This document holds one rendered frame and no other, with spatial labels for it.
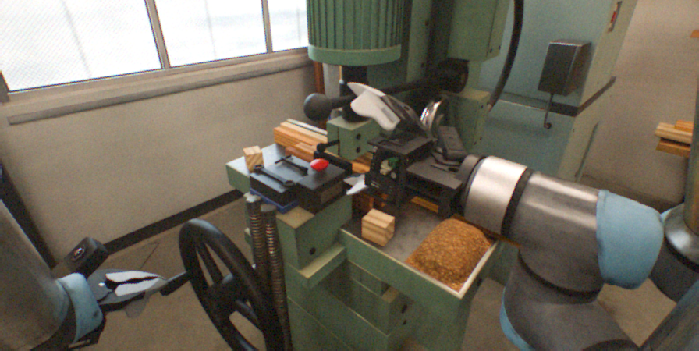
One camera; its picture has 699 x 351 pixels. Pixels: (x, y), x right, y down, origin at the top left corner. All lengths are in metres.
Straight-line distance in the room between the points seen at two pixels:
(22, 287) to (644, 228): 0.49
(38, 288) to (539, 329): 0.45
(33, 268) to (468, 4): 0.71
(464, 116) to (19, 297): 0.69
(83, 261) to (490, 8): 0.78
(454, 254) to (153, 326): 1.46
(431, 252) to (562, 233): 0.24
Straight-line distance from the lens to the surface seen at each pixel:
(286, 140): 0.89
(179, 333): 1.72
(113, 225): 2.13
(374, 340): 0.74
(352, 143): 0.67
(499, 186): 0.35
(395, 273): 0.57
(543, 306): 0.40
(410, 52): 0.71
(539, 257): 0.37
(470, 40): 0.74
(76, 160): 1.96
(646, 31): 2.79
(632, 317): 2.02
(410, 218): 0.64
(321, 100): 0.40
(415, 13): 0.70
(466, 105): 0.74
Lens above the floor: 1.29
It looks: 27 degrees down
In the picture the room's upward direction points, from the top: straight up
